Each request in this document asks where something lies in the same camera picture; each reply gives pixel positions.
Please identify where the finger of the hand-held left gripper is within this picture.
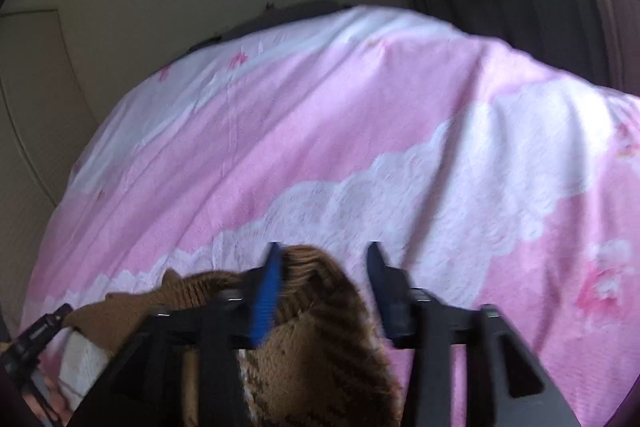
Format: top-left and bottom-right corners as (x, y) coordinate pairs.
(0, 303), (76, 408)

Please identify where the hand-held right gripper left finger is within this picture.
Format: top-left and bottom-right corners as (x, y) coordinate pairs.
(70, 241), (287, 427)

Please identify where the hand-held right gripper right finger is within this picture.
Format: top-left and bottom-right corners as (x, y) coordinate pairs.
(366, 241), (584, 427)

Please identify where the brown and cream plaid sweater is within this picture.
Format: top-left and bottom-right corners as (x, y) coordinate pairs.
(57, 244), (404, 427)

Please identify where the pink floral quilt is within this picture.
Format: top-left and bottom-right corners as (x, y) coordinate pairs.
(20, 5), (640, 427)

